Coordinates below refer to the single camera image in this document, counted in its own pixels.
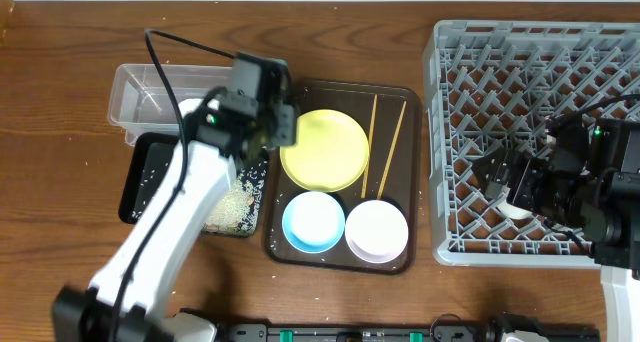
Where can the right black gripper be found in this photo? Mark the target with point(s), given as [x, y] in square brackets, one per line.
[530, 169]

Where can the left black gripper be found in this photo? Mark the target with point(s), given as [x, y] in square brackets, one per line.
[289, 135]

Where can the light blue bowl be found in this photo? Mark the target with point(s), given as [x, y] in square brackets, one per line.
[313, 222]

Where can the white tissue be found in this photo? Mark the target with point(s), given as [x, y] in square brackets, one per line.
[188, 106]

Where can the wooden chopstick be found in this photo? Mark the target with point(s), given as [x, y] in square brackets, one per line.
[370, 142]
[391, 152]

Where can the clear plastic waste bin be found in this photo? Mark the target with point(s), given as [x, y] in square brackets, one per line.
[144, 98]

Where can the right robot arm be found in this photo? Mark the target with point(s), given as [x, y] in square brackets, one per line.
[589, 182]

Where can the black plastic tray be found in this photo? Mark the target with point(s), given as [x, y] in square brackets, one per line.
[145, 177]

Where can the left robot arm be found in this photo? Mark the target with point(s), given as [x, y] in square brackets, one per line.
[127, 299]

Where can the pile of rice grains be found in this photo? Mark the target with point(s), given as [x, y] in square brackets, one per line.
[235, 207]

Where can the yellow round plate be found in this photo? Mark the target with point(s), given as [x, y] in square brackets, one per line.
[331, 151]

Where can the grey plastic dishwasher rack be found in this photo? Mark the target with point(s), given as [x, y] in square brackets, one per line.
[491, 84]

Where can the pale pink bowl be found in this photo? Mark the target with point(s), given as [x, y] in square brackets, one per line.
[376, 231]

